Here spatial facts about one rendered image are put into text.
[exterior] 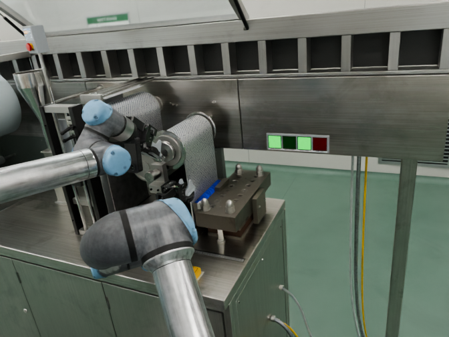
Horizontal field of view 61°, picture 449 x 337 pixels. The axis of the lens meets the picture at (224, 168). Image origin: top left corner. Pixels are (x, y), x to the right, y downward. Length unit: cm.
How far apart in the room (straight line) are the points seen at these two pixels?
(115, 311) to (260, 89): 101
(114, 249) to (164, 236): 10
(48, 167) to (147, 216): 26
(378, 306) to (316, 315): 38
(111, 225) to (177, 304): 21
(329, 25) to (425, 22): 29
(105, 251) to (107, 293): 73
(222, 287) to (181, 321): 47
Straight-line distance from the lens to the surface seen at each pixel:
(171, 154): 135
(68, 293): 172
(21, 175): 93
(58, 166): 95
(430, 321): 253
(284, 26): 146
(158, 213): 83
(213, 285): 125
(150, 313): 147
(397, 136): 148
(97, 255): 85
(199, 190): 149
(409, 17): 140
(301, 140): 152
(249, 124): 157
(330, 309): 248
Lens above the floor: 170
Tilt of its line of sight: 23 degrees down
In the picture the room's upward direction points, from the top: 6 degrees counter-clockwise
